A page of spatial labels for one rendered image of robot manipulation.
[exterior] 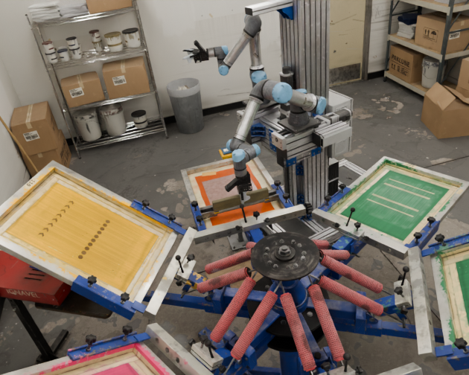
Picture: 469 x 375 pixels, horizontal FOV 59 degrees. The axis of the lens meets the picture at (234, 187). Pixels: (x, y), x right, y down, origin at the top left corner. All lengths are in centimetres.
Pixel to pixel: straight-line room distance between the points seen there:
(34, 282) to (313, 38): 228
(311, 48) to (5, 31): 403
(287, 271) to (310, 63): 176
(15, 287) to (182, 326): 137
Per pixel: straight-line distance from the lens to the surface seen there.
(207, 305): 221
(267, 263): 181
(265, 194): 261
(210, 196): 287
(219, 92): 631
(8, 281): 252
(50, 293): 232
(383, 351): 317
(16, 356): 373
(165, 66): 606
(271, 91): 250
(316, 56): 314
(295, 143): 299
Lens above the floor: 259
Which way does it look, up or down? 34 degrees down
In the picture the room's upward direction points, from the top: 8 degrees counter-clockwise
